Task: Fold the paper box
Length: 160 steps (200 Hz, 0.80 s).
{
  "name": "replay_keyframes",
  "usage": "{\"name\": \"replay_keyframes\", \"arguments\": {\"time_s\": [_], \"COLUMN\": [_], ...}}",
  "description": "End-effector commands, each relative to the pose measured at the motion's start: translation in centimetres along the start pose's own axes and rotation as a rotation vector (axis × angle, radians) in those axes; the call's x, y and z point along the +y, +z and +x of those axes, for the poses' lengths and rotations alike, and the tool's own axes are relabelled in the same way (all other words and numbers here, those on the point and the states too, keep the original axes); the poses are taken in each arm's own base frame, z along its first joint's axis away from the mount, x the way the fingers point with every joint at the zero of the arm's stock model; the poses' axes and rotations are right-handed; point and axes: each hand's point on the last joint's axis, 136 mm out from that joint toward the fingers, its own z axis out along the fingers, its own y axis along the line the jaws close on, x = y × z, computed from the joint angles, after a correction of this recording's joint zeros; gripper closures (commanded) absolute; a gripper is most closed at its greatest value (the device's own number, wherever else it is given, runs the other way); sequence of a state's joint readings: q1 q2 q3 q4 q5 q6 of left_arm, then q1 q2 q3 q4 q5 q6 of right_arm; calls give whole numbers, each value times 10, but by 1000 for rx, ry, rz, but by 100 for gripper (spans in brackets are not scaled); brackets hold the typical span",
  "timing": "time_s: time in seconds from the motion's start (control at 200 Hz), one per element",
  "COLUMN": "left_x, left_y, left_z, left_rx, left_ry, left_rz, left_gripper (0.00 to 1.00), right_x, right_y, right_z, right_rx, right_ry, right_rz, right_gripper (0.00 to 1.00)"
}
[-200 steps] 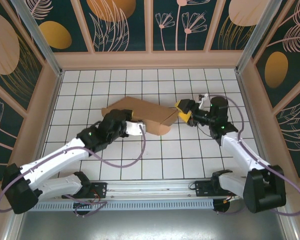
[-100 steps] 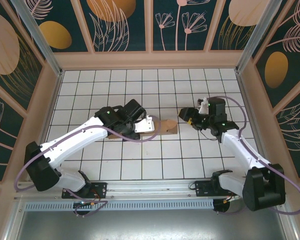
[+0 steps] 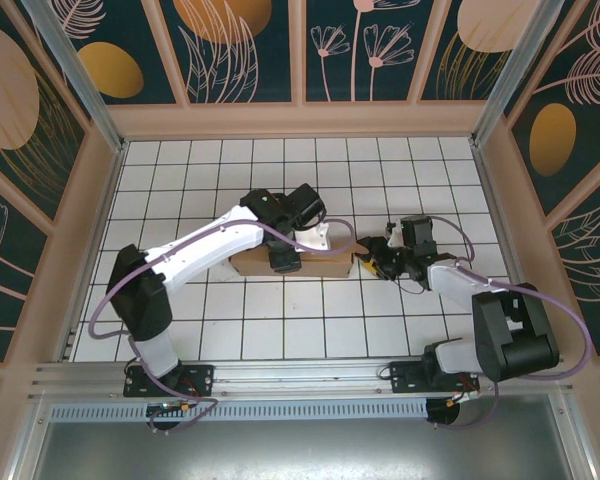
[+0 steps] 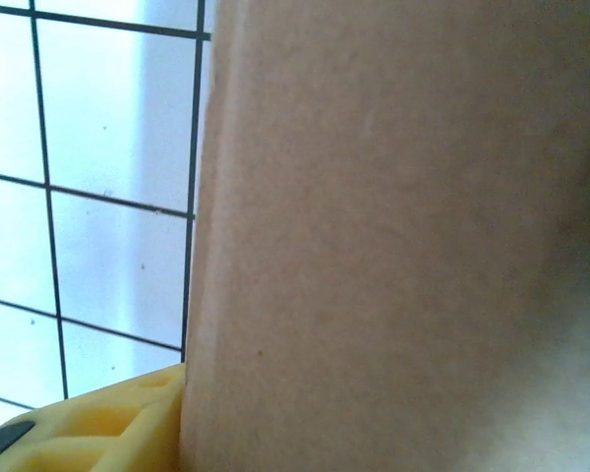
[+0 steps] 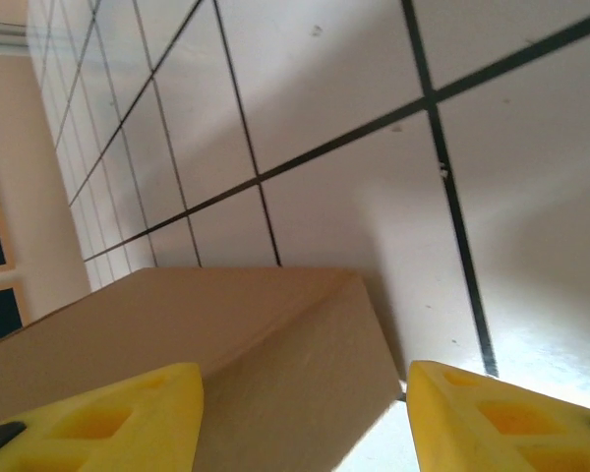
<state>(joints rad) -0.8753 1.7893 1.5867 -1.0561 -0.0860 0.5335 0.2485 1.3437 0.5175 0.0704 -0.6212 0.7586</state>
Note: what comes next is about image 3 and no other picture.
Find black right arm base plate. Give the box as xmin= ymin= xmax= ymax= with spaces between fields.
xmin=388 ymin=360 xmax=481 ymax=396

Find grey metal sheet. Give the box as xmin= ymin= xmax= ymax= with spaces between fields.
xmin=9 ymin=394 xmax=594 ymax=480

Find grey slotted cable duct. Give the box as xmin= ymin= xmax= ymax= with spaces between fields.
xmin=49 ymin=398 xmax=429 ymax=421

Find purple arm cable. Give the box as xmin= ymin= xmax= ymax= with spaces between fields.
xmin=88 ymin=217 xmax=357 ymax=437
xmin=429 ymin=217 xmax=594 ymax=431

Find aluminium side rail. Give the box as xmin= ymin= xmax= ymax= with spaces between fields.
xmin=54 ymin=142 xmax=129 ymax=362
xmin=472 ymin=142 xmax=544 ymax=357

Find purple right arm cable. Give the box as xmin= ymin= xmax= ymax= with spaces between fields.
xmin=429 ymin=217 xmax=594 ymax=431

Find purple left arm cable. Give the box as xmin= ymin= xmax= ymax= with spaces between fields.
xmin=88 ymin=217 xmax=357 ymax=437

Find aluminium corner post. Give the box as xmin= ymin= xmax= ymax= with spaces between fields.
xmin=470 ymin=0 xmax=579 ymax=149
xmin=19 ymin=0 xmax=129 ymax=155

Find long aluminium mounting rail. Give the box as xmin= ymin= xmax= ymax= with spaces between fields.
xmin=27 ymin=354 xmax=574 ymax=401

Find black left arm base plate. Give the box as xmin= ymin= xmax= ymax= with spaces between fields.
xmin=123 ymin=363 xmax=216 ymax=399

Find yellow plug with wires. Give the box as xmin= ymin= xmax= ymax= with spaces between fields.
xmin=447 ymin=372 xmax=481 ymax=405

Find brown cardboard paper box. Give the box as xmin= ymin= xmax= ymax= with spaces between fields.
xmin=228 ymin=239 xmax=362 ymax=279

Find small green circuit board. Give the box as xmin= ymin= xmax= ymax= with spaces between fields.
xmin=147 ymin=399 xmax=204 ymax=417

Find thin black right gripper cable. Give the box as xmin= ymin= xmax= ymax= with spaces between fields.
xmin=397 ymin=277 xmax=429 ymax=296

